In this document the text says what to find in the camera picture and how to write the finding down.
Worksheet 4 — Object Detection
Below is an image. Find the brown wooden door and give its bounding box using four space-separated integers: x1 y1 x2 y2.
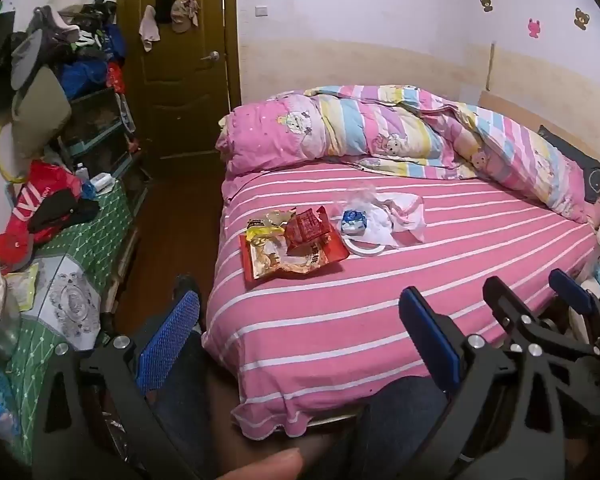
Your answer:
116 0 243 166

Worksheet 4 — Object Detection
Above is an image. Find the grey patterned mat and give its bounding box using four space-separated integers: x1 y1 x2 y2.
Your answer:
27 255 103 351

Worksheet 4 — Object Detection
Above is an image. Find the small red snack packet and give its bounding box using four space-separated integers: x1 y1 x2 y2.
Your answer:
284 205 331 256

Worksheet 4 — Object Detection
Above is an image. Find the white plastic ring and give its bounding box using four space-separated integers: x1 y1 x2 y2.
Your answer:
341 232 388 258

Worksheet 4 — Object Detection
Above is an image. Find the bed with pink striped sheet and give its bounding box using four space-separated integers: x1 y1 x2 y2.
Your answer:
202 89 600 438

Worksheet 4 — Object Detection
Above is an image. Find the pile of clothes and bags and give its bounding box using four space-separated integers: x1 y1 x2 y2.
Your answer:
0 0 128 106

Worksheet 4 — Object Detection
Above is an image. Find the black cloth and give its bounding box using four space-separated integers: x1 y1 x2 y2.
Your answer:
27 190 101 233

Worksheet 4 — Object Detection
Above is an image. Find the table with green tablecloth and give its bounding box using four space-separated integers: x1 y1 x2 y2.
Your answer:
0 180 133 466

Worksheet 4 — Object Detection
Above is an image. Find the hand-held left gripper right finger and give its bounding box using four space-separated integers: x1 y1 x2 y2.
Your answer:
399 286 600 480

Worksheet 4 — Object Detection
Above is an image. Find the dark blue pillow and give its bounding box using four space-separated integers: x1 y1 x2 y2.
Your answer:
537 125 600 206

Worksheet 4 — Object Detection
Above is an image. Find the colourful cartoon print quilt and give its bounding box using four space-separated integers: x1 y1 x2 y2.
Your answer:
215 85 588 223

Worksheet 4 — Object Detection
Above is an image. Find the person's leg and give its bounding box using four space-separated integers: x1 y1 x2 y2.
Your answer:
340 375 451 480
145 330 221 480

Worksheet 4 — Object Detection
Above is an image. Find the person's right leg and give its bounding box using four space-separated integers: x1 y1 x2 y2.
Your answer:
340 375 451 480

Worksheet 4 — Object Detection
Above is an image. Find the yellow hoop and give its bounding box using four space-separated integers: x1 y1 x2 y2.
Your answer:
0 122 31 183

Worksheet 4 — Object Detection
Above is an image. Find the red jacket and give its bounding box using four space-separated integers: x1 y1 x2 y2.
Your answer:
0 160 83 271

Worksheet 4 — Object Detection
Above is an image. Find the person's left leg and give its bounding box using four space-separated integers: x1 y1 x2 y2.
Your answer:
145 330 221 480

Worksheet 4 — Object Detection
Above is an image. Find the grey green bag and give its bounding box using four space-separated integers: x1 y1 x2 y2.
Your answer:
11 65 73 161

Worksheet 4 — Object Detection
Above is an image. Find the dark glass shelf cabinet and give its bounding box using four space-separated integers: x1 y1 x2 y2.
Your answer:
60 87 141 181

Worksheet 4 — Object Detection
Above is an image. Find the yellow snack packet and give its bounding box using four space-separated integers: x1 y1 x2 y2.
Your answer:
246 209 298 246

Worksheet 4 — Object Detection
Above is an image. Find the large orange snack bag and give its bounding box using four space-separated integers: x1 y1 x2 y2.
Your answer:
239 232 348 283

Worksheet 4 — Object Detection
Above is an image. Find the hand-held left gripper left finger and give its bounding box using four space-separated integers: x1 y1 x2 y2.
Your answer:
32 290 203 480

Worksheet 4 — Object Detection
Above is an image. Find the white tissue paper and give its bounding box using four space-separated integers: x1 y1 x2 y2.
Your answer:
367 192 426 248

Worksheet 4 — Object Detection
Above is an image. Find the white pink cloth hat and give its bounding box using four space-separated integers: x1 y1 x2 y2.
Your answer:
139 5 161 53

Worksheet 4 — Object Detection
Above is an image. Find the blue white small packet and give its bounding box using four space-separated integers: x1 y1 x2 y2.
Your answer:
341 209 370 235

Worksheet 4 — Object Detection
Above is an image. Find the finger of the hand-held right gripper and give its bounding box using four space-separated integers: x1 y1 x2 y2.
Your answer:
549 268 600 346
482 276 600 366

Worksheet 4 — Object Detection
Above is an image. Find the clear plastic wrapper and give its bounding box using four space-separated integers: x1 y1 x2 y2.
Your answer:
332 185 381 216

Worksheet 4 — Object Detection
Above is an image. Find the pink patterned cap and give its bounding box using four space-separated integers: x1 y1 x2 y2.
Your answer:
171 0 200 34

